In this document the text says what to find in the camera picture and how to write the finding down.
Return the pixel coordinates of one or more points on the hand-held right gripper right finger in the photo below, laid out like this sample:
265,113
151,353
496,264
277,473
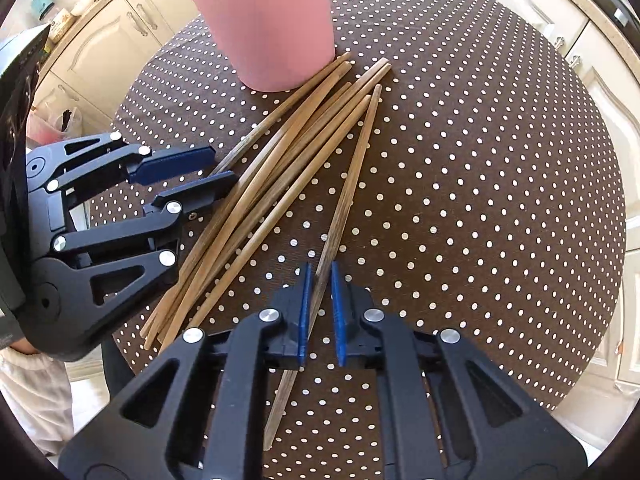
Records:
339,310

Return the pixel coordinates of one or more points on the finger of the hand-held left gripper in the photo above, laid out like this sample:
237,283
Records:
175,162
200,187

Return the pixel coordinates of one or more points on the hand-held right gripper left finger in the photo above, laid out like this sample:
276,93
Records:
306,310

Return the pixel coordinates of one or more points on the bunch of wooden chopsticks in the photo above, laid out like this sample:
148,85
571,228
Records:
270,160

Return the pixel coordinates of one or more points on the single wooden chopstick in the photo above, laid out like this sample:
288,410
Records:
350,195

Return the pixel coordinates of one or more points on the pink cup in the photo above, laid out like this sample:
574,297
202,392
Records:
265,25

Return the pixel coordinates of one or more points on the clear plastic bag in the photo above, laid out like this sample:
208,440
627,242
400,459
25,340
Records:
55,125

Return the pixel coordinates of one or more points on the glass jar with teal lid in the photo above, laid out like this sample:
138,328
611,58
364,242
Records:
44,5

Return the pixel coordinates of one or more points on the brown polka dot tablecloth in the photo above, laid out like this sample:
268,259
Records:
450,185

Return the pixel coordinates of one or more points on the person's white trousers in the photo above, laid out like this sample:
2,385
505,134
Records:
30,395

